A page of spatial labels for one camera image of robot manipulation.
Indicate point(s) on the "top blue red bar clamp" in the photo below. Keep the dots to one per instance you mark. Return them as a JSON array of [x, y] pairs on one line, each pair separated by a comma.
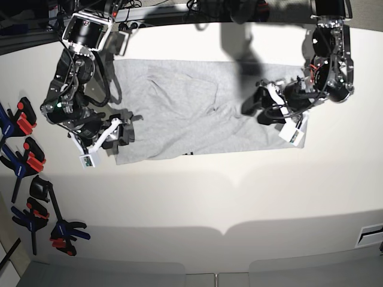
[[20, 124]]

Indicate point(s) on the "white label with black mark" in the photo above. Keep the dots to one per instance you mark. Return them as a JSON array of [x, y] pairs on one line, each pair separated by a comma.
[[369, 235]]

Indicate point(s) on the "grey T-shirt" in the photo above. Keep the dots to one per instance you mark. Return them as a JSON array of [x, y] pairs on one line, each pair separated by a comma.
[[191, 107]]

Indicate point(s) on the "image right wrist camera box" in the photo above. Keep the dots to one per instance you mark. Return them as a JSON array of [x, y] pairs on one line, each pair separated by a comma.
[[294, 132]]

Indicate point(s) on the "image left wrist camera box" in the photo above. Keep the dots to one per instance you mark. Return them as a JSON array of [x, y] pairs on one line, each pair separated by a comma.
[[89, 160]]

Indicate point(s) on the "lower left blue bar clamp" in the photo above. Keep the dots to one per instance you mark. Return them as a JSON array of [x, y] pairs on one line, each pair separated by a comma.
[[34, 219]]

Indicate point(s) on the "image left gripper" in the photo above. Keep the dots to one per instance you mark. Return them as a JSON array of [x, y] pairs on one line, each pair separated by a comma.
[[92, 133]]

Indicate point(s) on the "blue red bar clamp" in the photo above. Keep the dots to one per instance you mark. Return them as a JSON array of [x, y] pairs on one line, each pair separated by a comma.
[[30, 163], [20, 124]]

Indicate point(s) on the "black flat bar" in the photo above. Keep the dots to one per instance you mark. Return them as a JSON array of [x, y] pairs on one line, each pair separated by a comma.
[[7, 256]]

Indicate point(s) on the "long black bar clamp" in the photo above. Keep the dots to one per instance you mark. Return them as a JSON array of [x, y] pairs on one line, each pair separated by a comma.
[[64, 232]]

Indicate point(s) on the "image wrist camera box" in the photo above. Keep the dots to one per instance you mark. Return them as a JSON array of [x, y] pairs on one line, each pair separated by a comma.
[[89, 160], [294, 132]]

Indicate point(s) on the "image right gripper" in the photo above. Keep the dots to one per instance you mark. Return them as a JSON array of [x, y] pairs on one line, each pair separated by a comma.
[[278, 102]]

